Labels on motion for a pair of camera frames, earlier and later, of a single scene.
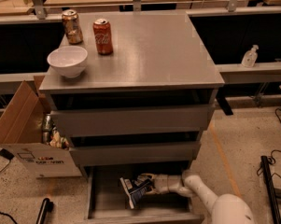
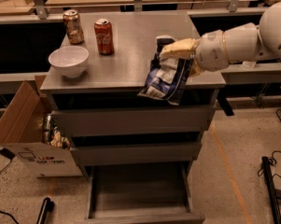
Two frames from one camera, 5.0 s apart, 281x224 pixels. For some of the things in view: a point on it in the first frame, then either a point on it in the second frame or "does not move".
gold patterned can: x=72 y=26 does not move
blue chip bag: x=135 y=189 to x=167 y=77
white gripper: x=161 y=183 to x=211 y=50
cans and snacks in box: x=51 y=135 does not move
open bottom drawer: x=107 y=203 does not move
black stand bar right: x=273 y=207 does not move
